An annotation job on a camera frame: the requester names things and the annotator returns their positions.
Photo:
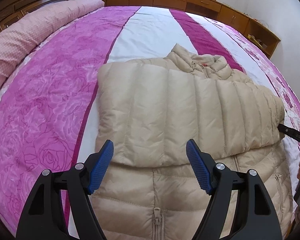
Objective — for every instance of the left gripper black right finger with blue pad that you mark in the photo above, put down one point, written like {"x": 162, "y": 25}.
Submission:
{"x": 254, "y": 217}

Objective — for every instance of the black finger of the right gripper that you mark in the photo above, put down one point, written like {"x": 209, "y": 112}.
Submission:
{"x": 290, "y": 132}

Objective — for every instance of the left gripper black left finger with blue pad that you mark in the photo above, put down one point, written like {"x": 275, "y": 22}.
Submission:
{"x": 57, "y": 195}

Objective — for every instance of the beige quilted down jacket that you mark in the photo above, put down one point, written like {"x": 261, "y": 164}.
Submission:
{"x": 149, "y": 109}

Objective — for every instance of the magenta white floral bedspread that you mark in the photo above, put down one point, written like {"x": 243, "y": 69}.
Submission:
{"x": 48, "y": 105}

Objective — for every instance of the pink checked rolled duvet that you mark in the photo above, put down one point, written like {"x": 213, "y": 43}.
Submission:
{"x": 18, "y": 40}

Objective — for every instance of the brown wooden cabinet row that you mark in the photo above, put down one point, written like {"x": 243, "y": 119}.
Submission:
{"x": 250, "y": 28}

